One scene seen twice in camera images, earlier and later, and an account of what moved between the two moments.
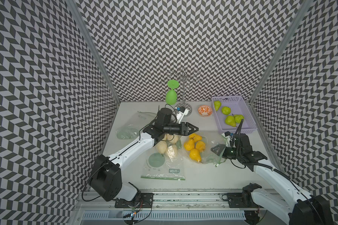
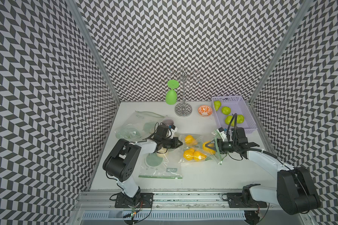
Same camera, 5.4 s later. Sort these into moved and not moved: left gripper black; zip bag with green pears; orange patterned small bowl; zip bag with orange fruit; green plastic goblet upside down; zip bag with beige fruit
Moved: left gripper black; zip bag with orange fruit
Not moved: orange patterned small bowl; green plastic goblet upside down; zip bag with green pears; zip bag with beige fruit
